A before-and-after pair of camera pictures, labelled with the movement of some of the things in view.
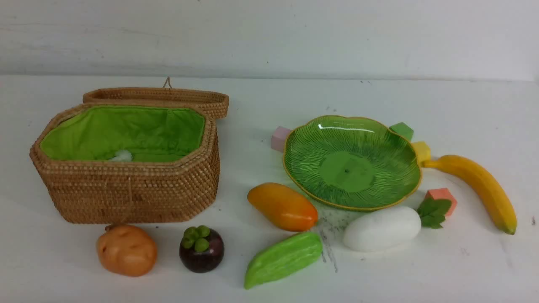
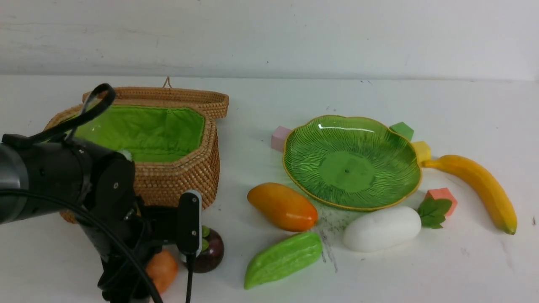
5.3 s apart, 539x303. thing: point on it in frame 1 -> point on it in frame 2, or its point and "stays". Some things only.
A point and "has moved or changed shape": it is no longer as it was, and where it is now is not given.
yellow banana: x=483 y=184 stays
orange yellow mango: x=283 y=206 stays
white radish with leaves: x=387 y=227 stays
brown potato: x=126 y=250 has moved or changed shape
